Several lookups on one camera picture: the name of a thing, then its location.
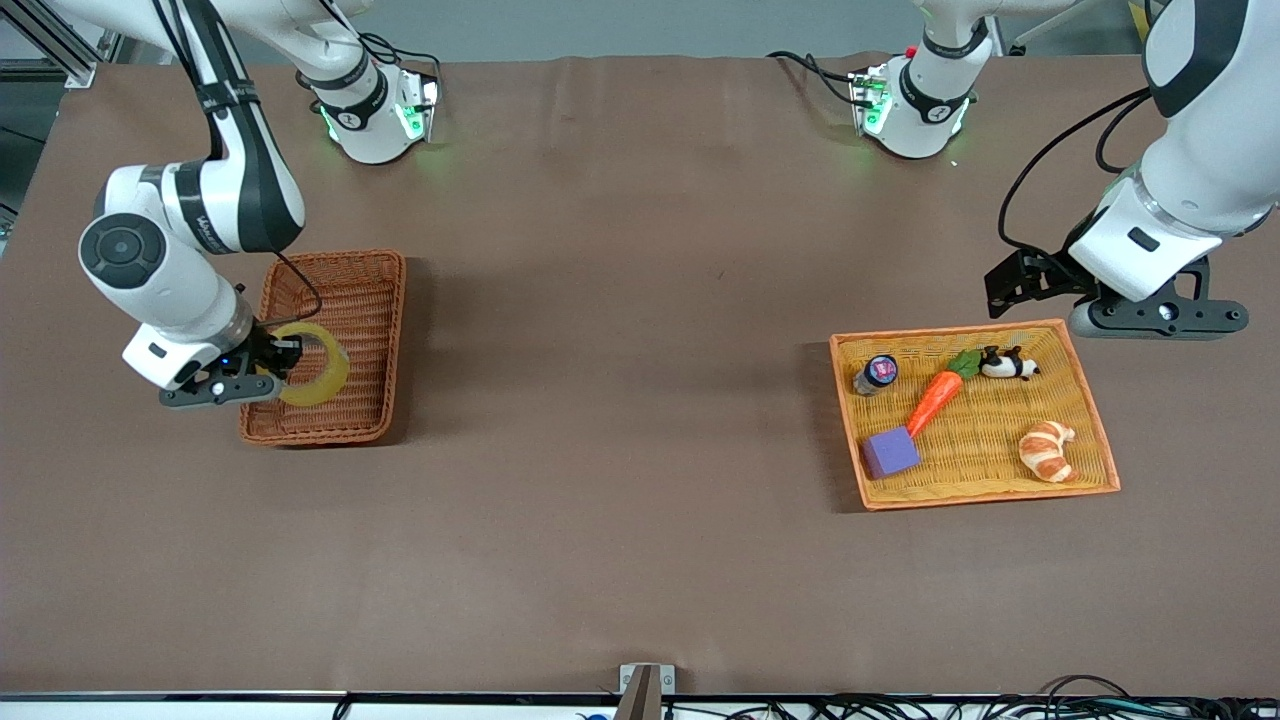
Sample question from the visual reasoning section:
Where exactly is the yellowish clear tape roll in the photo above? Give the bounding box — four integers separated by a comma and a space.
262, 321, 352, 409

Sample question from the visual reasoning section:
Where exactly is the brown deep wicker basket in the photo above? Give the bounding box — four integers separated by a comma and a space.
238, 249, 408, 447

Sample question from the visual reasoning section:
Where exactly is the yellow flat wicker basket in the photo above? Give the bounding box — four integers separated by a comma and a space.
829, 319, 1121, 512

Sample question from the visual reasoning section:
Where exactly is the black and white animal toy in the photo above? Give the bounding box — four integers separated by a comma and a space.
979, 345, 1041, 382

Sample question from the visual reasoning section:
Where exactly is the orange toy carrot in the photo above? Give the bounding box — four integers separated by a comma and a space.
906, 349, 984, 440

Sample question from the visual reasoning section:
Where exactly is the small jar with blue lid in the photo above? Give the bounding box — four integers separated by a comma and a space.
853, 354, 900, 398

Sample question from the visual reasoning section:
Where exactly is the toy croissant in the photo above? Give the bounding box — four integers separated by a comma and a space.
1018, 420, 1078, 484

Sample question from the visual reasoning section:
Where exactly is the purple foam cube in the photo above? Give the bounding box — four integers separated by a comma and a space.
862, 426, 923, 481

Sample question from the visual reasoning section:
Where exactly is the table cover sheet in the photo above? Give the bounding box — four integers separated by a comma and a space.
0, 52, 1280, 697

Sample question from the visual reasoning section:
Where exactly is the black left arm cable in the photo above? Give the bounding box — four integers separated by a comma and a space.
997, 87, 1153, 255

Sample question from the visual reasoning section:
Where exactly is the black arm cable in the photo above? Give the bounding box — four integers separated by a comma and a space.
272, 248, 325, 323
997, 87, 1153, 255

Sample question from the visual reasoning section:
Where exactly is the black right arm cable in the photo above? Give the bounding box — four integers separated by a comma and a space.
272, 248, 325, 323

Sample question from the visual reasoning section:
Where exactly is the black left base cable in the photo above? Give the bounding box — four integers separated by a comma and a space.
767, 50, 863, 107

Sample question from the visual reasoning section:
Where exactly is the black base cable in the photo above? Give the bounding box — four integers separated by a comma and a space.
767, 50, 863, 107
355, 33, 444, 87

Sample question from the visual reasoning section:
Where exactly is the black right base cable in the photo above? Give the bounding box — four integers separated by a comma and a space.
355, 33, 444, 87

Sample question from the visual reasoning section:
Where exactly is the aluminium frame profile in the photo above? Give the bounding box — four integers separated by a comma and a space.
0, 0, 123, 89

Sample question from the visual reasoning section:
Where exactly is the black cable bundle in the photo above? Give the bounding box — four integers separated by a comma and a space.
690, 675, 1280, 720

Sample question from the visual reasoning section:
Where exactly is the metal table edge bracket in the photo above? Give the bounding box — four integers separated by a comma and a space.
619, 664, 676, 720

